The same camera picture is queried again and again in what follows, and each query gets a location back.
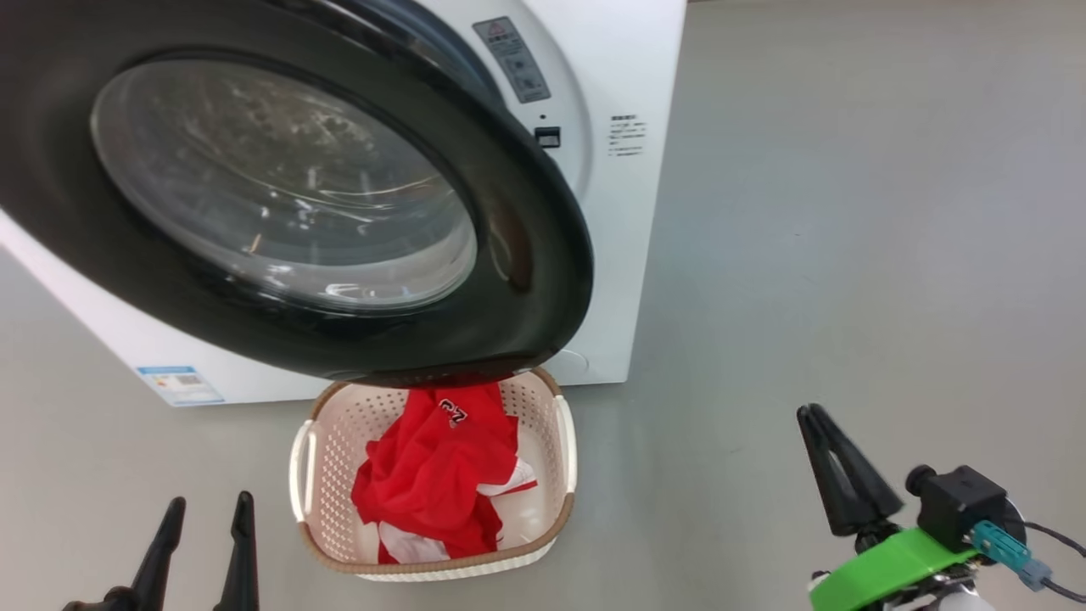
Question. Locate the red and white jersey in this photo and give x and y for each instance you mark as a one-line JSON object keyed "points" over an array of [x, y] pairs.
{"points": [[424, 475]]}

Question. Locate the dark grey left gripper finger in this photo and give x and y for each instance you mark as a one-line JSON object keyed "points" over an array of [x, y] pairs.
{"points": [[242, 568], [159, 560]]}

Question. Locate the blue energy label sticker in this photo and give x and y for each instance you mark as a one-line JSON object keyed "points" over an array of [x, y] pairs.
{"points": [[180, 385]]}

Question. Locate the cream perforated laundry basket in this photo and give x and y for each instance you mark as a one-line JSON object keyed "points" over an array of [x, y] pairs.
{"points": [[331, 441]]}

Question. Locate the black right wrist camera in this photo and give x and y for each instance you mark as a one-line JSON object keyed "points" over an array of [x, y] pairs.
{"points": [[963, 505]]}

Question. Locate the washing machine door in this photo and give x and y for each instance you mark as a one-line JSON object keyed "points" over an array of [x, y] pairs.
{"points": [[51, 170]]}

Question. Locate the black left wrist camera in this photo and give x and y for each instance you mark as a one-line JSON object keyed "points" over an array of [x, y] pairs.
{"points": [[93, 607]]}

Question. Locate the grey warning label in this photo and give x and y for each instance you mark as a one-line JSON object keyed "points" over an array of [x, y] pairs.
{"points": [[512, 59]]}

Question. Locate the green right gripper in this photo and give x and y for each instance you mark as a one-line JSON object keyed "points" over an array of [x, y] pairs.
{"points": [[882, 568]]}

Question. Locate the white front-load washing machine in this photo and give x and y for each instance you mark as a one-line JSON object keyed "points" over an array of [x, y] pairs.
{"points": [[628, 255]]}

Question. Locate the round drain filter cover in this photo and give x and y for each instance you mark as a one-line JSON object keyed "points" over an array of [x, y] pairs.
{"points": [[567, 363]]}

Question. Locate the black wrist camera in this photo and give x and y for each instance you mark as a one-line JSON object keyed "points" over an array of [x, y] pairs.
{"points": [[963, 505], [93, 607]]}

